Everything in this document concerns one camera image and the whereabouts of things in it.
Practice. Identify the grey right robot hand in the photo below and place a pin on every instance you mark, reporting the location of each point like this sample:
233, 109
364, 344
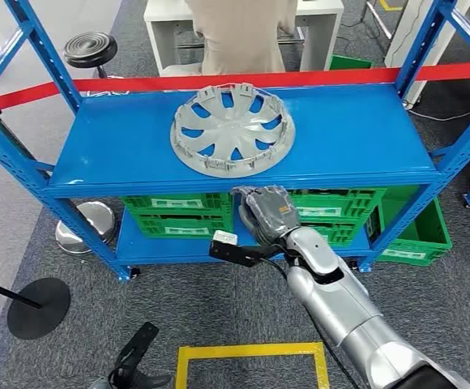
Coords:
271, 212

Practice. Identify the grey plastic hubcap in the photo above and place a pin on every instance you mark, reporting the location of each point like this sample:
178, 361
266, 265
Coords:
235, 131

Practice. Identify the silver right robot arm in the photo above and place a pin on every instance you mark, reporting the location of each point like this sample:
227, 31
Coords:
340, 306

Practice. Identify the red barrier belt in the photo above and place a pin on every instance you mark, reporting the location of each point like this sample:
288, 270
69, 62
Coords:
218, 81

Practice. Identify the person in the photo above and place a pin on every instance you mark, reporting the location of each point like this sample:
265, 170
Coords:
239, 37

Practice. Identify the white desk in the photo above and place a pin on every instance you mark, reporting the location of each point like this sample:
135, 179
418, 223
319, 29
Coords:
319, 37

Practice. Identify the white cabinet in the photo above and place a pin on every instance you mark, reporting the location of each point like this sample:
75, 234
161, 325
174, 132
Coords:
413, 32

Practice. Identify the black round stool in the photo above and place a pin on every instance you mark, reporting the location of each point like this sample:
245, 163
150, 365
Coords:
91, 49

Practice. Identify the black stanchion base with pole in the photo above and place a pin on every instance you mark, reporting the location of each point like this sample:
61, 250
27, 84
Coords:
40, 317

